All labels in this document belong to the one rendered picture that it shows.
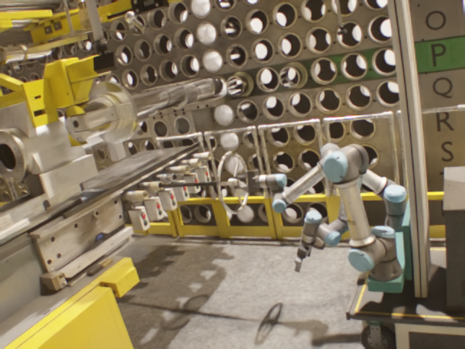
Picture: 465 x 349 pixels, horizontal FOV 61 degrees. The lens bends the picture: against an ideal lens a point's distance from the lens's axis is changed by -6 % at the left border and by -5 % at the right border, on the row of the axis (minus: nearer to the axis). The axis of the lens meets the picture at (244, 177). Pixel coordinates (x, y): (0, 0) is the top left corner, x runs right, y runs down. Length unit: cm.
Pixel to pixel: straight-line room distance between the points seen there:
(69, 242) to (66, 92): 87
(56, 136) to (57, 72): 40
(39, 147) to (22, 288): 79
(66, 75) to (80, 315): 126
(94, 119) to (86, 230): 69
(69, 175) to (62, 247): 42
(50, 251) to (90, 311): 47
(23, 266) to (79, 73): 108
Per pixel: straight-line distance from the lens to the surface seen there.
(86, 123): 242
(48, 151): 259
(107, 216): 281
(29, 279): 252
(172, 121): 439
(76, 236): 265
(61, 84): 247
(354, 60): 456
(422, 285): 220
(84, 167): 264
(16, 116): 258
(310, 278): 309
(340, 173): 172
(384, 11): 389
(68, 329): 220
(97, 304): 230
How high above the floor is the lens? 160
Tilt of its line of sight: 16 degrees down
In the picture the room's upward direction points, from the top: 12 degrees counter-clockwise
